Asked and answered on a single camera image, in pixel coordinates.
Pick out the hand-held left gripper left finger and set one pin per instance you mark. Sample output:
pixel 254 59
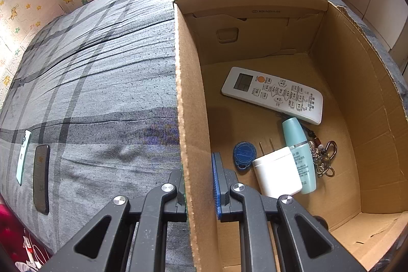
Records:
pixel 153 211

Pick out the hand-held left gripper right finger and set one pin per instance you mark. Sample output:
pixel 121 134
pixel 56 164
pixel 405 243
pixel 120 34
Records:
pixel 217 189

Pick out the blue key fob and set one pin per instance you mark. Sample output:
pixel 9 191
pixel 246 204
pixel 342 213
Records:
pixel 244 152

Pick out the large white charger plug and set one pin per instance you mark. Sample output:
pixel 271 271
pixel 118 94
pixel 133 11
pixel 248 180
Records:
pixel 275 171

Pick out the teal cosmetic bottle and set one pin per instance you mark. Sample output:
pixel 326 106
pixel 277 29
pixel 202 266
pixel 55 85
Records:
pixel 301 157

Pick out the white remote control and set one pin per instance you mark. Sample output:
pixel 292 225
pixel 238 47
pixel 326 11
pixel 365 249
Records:
pixel 271 93

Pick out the cardboard box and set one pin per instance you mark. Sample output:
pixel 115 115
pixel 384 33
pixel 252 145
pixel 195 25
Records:
pixel 248 45

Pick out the black phone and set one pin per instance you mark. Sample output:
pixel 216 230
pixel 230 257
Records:
pixel 41 179

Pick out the teal cased phone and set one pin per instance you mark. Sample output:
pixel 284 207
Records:
pixel 23 160

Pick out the grey plaid bed sheet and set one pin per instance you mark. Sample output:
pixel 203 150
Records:
pixel 95 68

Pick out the cream wardrobe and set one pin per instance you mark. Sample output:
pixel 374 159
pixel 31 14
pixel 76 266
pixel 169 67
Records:
pixel 382 4

